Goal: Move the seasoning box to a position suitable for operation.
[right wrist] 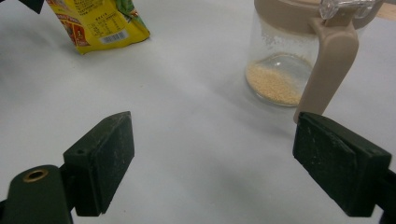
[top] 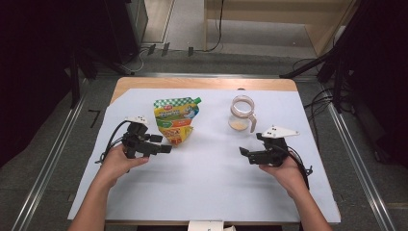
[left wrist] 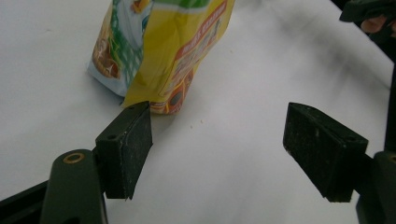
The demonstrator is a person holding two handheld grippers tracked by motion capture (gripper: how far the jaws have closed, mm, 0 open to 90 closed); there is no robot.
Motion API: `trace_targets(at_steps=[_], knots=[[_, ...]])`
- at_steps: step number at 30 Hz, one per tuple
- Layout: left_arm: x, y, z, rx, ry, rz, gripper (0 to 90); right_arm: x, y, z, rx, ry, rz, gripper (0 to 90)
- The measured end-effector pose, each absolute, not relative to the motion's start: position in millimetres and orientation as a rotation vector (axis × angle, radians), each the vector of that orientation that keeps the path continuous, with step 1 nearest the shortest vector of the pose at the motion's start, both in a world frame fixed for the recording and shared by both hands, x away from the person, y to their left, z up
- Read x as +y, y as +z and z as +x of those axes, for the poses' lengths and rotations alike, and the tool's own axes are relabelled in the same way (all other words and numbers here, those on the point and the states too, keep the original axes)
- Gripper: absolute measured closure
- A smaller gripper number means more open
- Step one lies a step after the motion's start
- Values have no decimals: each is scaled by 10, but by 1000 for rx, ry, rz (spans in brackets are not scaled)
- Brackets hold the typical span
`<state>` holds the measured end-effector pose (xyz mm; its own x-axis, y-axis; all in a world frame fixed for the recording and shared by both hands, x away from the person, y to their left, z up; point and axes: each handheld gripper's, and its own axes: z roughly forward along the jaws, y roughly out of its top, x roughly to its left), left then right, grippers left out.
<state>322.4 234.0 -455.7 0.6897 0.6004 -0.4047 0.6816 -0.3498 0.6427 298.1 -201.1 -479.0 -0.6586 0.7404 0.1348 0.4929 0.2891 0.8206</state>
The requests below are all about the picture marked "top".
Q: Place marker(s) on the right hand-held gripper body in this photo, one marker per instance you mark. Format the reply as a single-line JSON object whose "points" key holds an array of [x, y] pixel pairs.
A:
{"points": [[272, 154]]}

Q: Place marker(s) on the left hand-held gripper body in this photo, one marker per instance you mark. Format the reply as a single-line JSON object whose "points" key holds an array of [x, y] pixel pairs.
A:
{"points": [[138, 146]]}

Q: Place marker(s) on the yellow and green spout pouch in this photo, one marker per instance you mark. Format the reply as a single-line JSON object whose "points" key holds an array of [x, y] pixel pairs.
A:
{"points": [[174, 118]]}

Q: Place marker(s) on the person's right hand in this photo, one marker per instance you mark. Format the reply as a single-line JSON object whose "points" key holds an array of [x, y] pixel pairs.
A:
{"points": [[288, 176]]}

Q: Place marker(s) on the person's left hand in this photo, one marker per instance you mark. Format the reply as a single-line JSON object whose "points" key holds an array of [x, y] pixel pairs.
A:
{"points": [[117, 165]]}

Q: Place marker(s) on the white box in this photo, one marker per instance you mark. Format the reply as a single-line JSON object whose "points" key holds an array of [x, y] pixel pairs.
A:
{"points": [[205, 226]]}

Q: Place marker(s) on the black tripod stand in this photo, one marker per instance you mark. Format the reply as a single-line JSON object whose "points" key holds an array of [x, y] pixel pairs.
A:
{"points": [[308, 64]]}

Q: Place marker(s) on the dark cabinet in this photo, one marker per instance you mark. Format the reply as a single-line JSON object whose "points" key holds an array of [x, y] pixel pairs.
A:
{"points": [[126, 29]]}

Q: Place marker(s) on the light wooden shelf unit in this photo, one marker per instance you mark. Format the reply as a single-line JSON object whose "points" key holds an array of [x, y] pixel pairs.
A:
{"points": [[324, 35]]}

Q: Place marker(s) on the dark curtain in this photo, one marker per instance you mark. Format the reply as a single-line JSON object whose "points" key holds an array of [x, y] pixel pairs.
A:
{"points": [[32, 80], [381, 80]]}

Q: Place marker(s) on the metal floor rail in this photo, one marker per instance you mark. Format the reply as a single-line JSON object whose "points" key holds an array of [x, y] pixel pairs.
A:
{"points": [[48, 163], [359, 166]]}

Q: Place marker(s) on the black upright stand post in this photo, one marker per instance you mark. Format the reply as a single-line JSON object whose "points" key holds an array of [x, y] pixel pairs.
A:
{"points": [[74, 83]]}

